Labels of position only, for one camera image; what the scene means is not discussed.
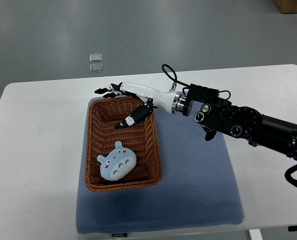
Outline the brown cardboard box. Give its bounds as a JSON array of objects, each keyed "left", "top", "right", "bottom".
[{"left": 274, "top": 0, "right": 297, "bottom": 14}]

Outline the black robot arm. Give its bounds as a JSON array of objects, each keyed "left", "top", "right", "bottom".
[{"left": 95, "top": 80, "right": 297, "bottom": 188}]

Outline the brown wicker basket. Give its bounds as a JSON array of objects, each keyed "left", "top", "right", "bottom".
[{"left": 84, "top": 96, "right": 163, "bottom": 192}]

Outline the blue fabric mat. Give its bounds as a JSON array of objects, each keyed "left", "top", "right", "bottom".
[{"left": 76, "top": 109, "right": 245, "bottom": 234}]

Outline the lower metal floor plate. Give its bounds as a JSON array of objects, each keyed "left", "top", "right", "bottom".
[{"left": 89, "top": 63, "right": 103, "bottom": 73}]

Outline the white table leg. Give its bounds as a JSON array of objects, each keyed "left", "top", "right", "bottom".
[{"left": 248, "top": 229, "right": 263, "bottom": 240}]

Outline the metal floor plate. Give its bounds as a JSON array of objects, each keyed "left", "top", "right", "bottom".
[
  {"left": 89, "top": 53, "right": 103, "bottom": 63},
  {"left": 89, "top": 63, "right": 103, "bottom": 73}
]

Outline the blue plush toy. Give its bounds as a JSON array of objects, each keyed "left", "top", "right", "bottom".
[{"left": 96, "top": 141, "right": 137, "bottom": 181}]

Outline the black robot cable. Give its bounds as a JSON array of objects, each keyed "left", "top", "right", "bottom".
[{"left": 161, "top": 63, "right": 192, "bottom": 92}]

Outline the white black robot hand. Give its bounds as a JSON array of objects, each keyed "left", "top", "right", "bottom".
[{"left": 94, "top": 82, "right": 176, "bottom": 129}]

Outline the upper metal floor plate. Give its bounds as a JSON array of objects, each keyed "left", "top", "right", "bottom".
[{"left": 89, "top": 53, "right": 103, "bottom": 63}]

